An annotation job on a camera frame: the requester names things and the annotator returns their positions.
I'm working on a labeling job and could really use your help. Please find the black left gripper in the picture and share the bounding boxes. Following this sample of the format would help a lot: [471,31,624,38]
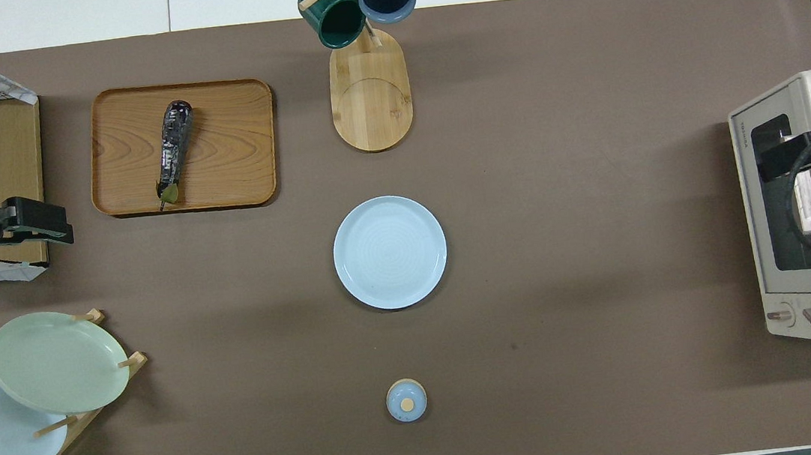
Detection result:
[0,191,75,251]

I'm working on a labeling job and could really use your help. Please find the dark purple eggplant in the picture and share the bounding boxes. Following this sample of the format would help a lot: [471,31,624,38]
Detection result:
[148,98,204,211]

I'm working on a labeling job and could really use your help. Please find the light blue serving plate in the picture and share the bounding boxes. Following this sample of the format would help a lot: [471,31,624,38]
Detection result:
[328,190,453,316]

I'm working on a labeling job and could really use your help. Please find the pale green plate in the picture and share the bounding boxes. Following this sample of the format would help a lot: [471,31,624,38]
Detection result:
[0,303,134,421]

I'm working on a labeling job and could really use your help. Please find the wooden rectangular tray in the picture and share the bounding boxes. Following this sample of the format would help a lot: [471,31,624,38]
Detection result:
[81,73,285,223]

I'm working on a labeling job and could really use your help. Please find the wooden plate rack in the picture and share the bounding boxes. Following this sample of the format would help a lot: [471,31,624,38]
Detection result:
[0,304,159,455]

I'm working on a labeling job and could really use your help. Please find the brown table mat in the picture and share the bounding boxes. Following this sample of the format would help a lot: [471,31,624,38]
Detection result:
[0,0,811,455]

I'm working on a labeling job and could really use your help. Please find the wooden mug tree stand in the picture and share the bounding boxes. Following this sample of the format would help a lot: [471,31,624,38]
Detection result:
[298,0,435,159]

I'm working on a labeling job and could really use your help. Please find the dark green mug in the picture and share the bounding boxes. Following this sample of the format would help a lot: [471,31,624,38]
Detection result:
[298,0,370,53]

